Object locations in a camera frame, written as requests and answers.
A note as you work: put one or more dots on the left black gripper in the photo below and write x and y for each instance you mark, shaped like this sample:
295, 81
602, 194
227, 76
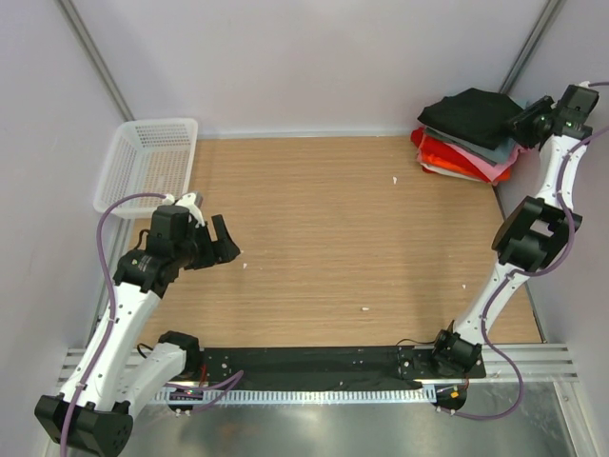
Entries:
221, 250

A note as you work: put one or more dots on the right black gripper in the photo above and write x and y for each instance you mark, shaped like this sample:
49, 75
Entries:
547, 106

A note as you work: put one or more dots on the black t shirt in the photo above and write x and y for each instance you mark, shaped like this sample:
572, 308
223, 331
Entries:
449, 116

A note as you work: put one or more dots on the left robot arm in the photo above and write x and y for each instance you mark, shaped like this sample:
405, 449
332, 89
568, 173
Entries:
96, 407

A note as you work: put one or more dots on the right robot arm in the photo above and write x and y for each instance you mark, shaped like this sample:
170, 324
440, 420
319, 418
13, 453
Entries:
538, 235

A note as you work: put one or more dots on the folded teal t shirt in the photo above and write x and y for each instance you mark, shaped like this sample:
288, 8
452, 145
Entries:
487, 124

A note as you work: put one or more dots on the folded grey t shirt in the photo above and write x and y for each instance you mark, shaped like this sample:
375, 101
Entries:
440, 135

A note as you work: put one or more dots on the folded pink t shirt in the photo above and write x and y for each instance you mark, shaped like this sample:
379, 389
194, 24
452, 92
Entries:
506, 155

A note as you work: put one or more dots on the white plastic basket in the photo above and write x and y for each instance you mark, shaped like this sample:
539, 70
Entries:
147, 157

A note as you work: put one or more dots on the folded white t shirt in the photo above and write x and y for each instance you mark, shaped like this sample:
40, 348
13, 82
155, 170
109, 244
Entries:
449, 173

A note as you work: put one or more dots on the folded red t shirt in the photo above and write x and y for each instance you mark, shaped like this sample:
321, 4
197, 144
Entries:
428, 146

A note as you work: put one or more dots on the folded orange t shirt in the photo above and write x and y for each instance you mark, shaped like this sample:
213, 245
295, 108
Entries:
470, 170

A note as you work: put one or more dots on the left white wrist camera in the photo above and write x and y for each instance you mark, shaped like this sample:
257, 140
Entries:
192, 201

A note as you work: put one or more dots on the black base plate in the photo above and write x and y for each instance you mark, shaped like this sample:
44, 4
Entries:
381, 368

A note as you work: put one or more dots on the white slotted cable duct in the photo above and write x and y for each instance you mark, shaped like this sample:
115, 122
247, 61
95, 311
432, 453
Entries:
169, 397

